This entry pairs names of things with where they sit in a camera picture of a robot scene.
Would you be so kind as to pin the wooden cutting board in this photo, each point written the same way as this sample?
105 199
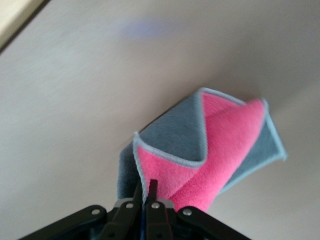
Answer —
10 15

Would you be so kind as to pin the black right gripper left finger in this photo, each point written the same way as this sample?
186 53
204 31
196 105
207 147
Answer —
112 225

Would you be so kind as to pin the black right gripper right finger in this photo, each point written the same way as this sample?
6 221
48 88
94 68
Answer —
175 227

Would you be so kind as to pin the pink and grey cloth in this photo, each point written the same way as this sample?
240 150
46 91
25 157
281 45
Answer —
212 150

